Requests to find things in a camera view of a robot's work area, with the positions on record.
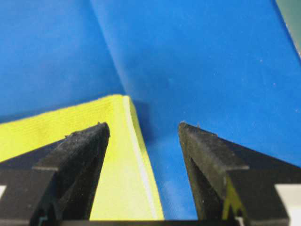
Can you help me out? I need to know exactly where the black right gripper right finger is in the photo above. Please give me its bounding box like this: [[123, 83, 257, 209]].
[[178, 122, 301, 226]]

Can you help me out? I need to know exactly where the yellow-green towel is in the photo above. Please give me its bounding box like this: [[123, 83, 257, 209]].
[[0, 95, 164, 220]]

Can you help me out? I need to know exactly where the blue table mat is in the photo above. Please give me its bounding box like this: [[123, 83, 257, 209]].
[[0, 0, 301, 219]]

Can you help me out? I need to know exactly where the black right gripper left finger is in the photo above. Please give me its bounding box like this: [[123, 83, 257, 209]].
[[0, 123, 110, 226]]

